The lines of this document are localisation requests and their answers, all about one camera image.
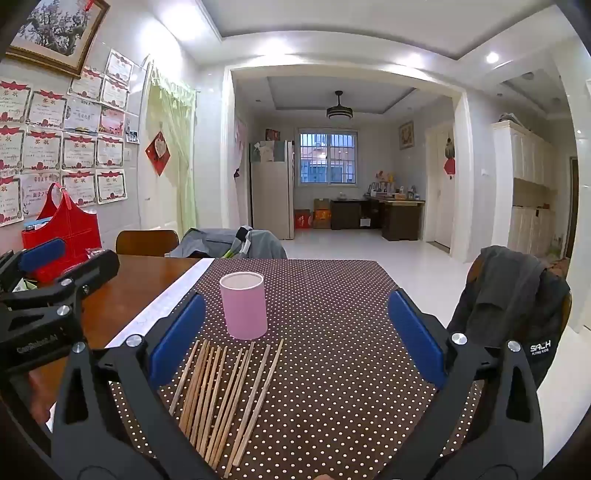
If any white tall cabinet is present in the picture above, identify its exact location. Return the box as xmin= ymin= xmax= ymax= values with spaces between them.
xmin=492 ymin=119 xmax=557 ymax=259

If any clutter on desk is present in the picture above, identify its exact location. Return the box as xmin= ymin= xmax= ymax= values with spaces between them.
xmin=367 ymin=171 xmax=422 ymax=201

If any pink cup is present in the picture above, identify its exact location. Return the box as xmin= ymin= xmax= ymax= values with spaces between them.
xmin=219 ymin=272 xmax=269 ymax=341

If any wall of award certificates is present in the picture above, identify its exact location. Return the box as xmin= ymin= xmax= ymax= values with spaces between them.
xmin=0 ymin=48 xmax=136 ymax=227

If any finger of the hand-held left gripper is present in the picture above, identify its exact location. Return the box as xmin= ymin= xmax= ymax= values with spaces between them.
xmin=0 ymin=237 xmax=66 ymax=292
xmin=0 ymin=249 xmax=122 ymax=331

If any red diamond wall decoration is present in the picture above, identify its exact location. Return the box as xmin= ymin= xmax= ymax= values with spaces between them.
xmin=145 ymin=131 xmax=172 ymax=177

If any wooden chair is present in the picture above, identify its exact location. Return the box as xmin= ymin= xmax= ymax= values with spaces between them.
xmin=115 ymin=229 xmax=180 ymax=257

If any dark ceiling lamp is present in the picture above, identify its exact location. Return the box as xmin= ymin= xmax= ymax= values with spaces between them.
xmin=325 ymin=90 xmax=354 ymax=120

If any grey jacket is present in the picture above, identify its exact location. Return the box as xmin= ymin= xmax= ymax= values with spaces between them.
xmin=165 ymin=225 xmax=288 ymax=260

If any brown door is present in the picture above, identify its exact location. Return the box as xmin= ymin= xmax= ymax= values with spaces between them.
xmin=567 ymin=156 xmax=580 ymax=259

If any brown polka-dot tablecloth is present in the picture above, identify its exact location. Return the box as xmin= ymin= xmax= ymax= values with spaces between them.
xmin=108 ymin=258 xmax=485 ymax=480

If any white door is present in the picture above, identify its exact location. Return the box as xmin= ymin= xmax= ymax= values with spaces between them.
xmin=427 ymin=127 xmax=455 ymax=250

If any barred window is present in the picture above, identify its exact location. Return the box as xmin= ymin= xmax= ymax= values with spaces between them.
xmin=298 ymin=129 xmax=360 ymax=188

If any framed tree picture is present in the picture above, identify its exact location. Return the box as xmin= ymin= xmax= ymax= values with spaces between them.
xmin=4 ymin=0 xmax=112 ymax=79

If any red bag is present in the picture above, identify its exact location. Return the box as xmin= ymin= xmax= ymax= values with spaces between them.
xmin=21 ymin=182 xmax=103 ymax=284

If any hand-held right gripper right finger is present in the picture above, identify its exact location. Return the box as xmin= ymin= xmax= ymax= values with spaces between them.
xmin=387 ymin=288 xmax=546 ymax=480

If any dark wooden desk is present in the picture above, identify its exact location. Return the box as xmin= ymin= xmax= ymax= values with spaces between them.
xmin=330 ymin=196 xmax=426 ymax=241

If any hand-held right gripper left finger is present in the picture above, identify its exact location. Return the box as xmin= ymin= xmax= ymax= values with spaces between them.
xmin=50 ymin=292 xmax=222 ymax=480

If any light green curtain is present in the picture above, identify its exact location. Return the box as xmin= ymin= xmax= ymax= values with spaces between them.
xmin=147 ymin=65 xmax=198 ymax=236

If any set of wooden chopsticks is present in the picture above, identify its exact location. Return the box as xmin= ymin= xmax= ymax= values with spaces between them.
xmin=168 ymin=339 xmax=286 ymax=478

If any beige refrigerator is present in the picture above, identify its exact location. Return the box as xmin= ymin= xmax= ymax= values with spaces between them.
xmin=250 ymin=140 xmax=296 ymax=241

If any red hanging door decoration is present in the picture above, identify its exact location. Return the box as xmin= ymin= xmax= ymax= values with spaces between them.
xmin=442 ymin=138 xmax=458 ymax=178

